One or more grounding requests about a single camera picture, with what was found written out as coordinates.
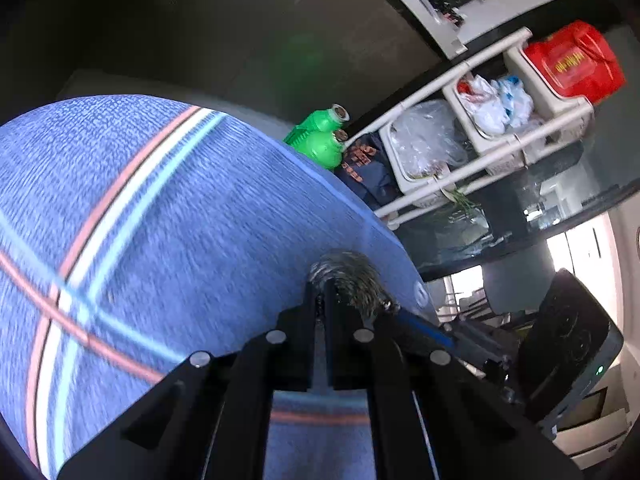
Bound steel wool scrubber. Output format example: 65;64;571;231
309;251;398;318

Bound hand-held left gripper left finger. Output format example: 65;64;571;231
57;282;327;480

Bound green thermos flask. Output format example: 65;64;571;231
284;104;349;170

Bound white storage rack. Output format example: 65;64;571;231
345;27;596;231

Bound clear plastic bags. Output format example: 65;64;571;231
390;100;468;181

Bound red gift bag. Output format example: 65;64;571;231
524;20;627;101

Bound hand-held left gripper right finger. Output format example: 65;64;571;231
327;290;586;480

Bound white and blue plastic bags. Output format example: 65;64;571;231
457;74;536;136

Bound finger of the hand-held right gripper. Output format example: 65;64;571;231
395;310;521;402

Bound blue plaid tablecloth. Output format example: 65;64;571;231
0;96;436;480

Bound green spider plant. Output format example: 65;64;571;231
440;180;486;221

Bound dark blue bag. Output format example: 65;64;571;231
334;132;401;211

